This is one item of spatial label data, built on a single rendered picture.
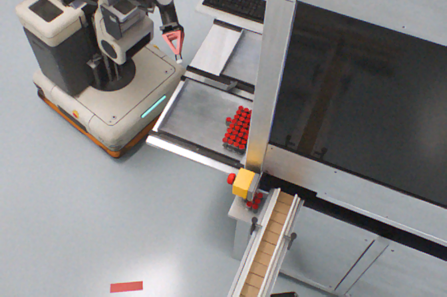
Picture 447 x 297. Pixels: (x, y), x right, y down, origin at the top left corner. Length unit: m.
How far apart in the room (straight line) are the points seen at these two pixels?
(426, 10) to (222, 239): 1.92
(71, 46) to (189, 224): 1.08
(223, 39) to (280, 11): 1.13
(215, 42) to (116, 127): 0.79
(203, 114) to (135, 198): 0.96
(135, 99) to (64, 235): 0.79
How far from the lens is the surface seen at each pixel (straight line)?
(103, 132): 2.77
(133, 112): 2.79
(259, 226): 1.75
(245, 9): 2.48
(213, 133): 1.99
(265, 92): 1.40
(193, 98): 2.08
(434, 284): 2.18
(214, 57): 2.21
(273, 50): 1.26
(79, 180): 2.96
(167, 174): 2.90
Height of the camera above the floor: 2.59
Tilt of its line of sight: 58 degrees down
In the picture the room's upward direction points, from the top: 3 degrees clockwise
